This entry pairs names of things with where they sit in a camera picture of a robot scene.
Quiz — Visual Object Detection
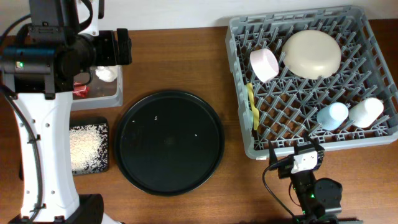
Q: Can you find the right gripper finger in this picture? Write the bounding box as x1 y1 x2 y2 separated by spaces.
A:
304 130 324 150
268 140 277 167

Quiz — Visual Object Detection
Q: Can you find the white tissue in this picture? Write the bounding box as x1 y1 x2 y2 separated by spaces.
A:
95 66 119 83

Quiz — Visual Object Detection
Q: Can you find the light blue cup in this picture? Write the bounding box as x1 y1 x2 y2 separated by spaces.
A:
317 102 349 131

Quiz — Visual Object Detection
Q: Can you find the yellow plastic knife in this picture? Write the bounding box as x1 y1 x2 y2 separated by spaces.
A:
246 83 259 131

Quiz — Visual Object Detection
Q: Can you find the red snack wrapper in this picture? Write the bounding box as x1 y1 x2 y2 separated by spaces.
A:
73 82 90 98

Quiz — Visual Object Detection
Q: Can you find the white cup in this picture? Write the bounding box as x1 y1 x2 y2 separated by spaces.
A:
348 98 384 128

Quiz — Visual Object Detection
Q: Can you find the cream plate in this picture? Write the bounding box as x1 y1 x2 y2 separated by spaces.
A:
282 30 341 80

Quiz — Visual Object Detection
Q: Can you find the pink bowl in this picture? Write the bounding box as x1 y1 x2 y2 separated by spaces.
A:
249 49 279 83

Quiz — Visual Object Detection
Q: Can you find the mint green plastic knife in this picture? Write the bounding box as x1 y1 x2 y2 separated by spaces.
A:
246 108 254 130

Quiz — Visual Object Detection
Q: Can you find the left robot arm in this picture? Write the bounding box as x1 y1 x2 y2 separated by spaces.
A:
1 0 132 223

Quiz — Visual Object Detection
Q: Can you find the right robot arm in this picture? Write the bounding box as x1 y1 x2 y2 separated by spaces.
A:
262 133 363 224

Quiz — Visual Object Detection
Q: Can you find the grey dishwasher rack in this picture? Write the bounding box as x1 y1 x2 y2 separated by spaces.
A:
225 6 397 160

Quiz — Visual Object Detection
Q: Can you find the clear plastic bin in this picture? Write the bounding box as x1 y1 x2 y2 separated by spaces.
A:
72 65 123 111

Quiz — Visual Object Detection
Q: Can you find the black rectangular tray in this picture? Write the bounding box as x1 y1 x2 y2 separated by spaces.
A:
68 116 110 177

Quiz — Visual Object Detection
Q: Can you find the pile of rice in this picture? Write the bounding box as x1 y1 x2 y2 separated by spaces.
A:
69 123 108 175

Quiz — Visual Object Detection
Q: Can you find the round black tray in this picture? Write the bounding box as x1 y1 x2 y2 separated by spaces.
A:
113 90 224 197

